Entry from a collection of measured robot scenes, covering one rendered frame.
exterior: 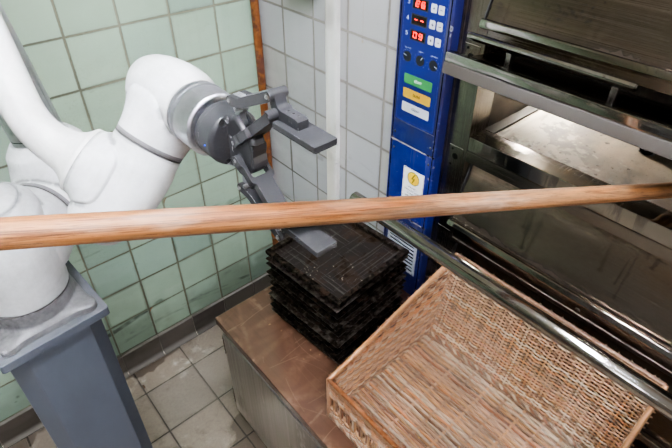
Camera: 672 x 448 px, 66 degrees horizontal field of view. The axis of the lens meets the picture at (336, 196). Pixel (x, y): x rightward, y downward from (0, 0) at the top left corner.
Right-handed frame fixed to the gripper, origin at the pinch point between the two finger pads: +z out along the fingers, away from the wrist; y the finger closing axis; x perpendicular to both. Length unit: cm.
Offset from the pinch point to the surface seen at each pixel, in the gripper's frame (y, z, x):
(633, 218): 30, 14, -68
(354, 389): 87, -20, -28
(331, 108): 40, -75, -67
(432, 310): 79, -20, -58
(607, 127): 7, 9, -53
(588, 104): 5, 5, -53
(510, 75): 4, -10, -53
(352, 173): 61, -66, -69
